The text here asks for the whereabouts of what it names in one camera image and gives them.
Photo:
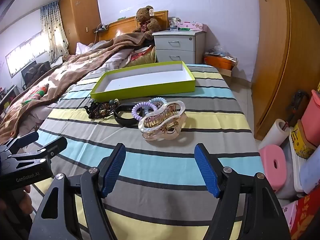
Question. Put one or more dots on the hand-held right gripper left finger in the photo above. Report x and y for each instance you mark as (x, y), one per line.
(113, 170)

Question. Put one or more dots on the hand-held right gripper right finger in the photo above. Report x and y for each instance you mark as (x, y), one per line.
(206, 170)

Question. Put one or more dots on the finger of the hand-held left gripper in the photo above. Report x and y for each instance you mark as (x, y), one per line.
(52, 146)
(25, 138)

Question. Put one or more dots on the black wristband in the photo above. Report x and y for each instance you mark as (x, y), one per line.
(122, 118)

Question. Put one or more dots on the clear pearly hair claw clip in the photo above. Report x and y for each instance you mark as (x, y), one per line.
(160, 122)

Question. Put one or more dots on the green cardboard tray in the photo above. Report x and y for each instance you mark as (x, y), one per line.
(140, 80)

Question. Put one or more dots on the person's left hand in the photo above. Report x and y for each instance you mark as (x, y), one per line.
(26, 195)

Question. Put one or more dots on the pink stool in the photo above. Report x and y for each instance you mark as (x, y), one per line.
(268, 155)

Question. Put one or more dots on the dark chair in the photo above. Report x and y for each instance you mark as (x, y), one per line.
(37, 72)

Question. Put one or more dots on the white paper roll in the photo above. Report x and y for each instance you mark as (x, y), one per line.
(272, 135)

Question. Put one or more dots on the window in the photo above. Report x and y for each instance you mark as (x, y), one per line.
(25, 52)

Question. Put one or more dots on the white plastic bin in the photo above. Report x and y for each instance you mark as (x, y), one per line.
(295, 167)

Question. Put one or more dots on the brown blanket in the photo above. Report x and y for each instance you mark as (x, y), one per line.
(82, 60)

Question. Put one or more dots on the yellow tin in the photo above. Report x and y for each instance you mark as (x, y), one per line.
(300, 142)

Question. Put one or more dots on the dotted curtain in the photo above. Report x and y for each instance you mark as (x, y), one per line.
(53, 35)

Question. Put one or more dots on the orange box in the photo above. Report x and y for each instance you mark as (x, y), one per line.
(217, 61)

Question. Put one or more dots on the red box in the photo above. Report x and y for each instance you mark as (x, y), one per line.
(307, 212)

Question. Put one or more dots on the yellow pillow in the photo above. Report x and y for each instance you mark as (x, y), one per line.
(145, 57)

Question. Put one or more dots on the pink plastic container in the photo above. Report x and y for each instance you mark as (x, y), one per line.
(312, 120)

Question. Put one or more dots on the clear plastic bag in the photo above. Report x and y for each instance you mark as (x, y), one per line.
(221, 51)

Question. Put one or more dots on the grey nightstand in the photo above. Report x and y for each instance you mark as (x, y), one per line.
(175, 52)

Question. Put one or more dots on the power strip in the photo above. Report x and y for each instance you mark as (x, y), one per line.
(101, 28)

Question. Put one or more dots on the tall wooden cabinet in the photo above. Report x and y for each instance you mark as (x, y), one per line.
(80, 17)

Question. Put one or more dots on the wooden headboard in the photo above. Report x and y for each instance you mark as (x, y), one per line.
(120, 27)

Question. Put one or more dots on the large wooden wardrobe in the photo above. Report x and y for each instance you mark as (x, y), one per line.
(287, 55)

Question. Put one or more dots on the pink tissue box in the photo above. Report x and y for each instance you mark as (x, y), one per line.
(197, 26)

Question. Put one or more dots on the clear glass container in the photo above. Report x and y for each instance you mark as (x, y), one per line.
(173, 23)

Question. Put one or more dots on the brown teddy bear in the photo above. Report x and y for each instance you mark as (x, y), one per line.
(147, 22)

